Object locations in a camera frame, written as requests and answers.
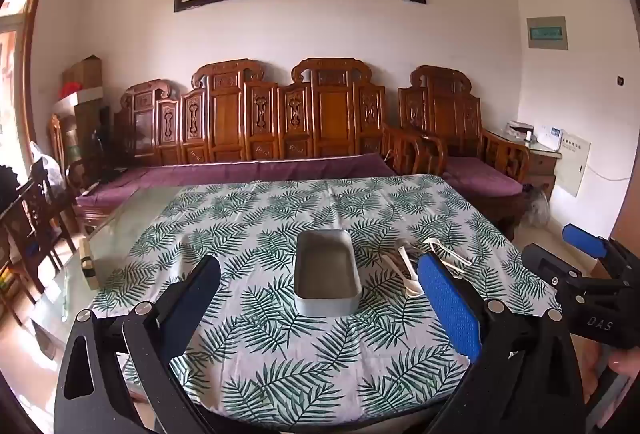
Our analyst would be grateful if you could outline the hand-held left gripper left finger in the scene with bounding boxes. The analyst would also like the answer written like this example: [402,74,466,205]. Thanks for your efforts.
[54,255,222,434]

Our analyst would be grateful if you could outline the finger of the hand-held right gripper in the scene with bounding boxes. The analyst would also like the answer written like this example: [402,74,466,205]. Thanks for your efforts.
[522,243,603,301]
[561,223,640,282]

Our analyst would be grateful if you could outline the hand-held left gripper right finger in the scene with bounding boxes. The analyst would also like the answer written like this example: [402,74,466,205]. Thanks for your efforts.
[417,253,586,434]

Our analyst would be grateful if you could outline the white plastic spoon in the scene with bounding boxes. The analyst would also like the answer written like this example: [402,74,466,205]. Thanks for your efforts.
[398,239,426,299]
[425,237,472,271]

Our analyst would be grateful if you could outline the grey rectangular container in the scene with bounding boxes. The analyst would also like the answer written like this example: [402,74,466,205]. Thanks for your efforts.
[293,229,363,316]

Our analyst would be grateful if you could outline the person's right hand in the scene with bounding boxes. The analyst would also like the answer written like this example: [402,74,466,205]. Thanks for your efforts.
[583,344,640,397]

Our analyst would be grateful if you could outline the clear plastic bag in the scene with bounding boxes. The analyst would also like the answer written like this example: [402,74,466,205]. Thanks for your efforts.
[522,187,552,226]

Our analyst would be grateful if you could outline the wooden side table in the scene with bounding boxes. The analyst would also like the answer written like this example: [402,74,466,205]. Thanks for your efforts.
[487,129,562,201]

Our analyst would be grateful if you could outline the leaf print tablecloth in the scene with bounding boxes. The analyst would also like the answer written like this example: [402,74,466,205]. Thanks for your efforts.
[87,174,563,431]

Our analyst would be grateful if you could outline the purple armchair cushion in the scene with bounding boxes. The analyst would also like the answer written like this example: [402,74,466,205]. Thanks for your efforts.
[442,157,523,198]

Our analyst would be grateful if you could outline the grey tissue box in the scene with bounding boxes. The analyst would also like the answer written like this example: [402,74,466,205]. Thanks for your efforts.
[505,120,534,140]

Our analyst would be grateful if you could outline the purple sofa cushion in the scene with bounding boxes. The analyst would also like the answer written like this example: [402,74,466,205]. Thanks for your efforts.
[76,153,398,207]

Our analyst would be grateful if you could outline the carved wooden armchair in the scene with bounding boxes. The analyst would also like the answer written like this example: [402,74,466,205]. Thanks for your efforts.
[398,65,532,240]

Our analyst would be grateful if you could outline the dark wooden chair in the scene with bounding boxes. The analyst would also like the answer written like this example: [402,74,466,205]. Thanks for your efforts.
[0,178,77,307]

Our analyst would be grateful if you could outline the carved wooden sofa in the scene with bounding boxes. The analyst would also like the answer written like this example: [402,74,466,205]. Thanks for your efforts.
[75,58,416,235]

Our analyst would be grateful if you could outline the white plastic bag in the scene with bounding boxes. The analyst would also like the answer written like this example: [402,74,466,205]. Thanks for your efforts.
[30,141,67,201]

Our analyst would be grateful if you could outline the black cloth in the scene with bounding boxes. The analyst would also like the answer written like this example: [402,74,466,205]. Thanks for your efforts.
[0,164,32,211]

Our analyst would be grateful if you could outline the white flat box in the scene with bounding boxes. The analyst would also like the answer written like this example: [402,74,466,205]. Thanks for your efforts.
[55,88,104,116]

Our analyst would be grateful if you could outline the brown cardboard box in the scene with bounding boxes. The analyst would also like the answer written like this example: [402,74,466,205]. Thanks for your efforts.
[62,56,104,90]

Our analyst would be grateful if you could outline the white wall cable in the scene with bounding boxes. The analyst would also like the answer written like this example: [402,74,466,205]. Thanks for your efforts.
[587,163,632,181]

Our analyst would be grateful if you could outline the white wall panel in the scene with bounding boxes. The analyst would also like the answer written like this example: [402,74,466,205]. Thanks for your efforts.
[554,133,591,200]

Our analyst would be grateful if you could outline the grey wall distribution box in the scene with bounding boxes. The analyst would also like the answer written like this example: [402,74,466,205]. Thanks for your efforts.
[526,17,569,50]

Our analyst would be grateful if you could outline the wooden window frame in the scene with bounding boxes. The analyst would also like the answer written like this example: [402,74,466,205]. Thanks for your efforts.
[0,0,48,165]

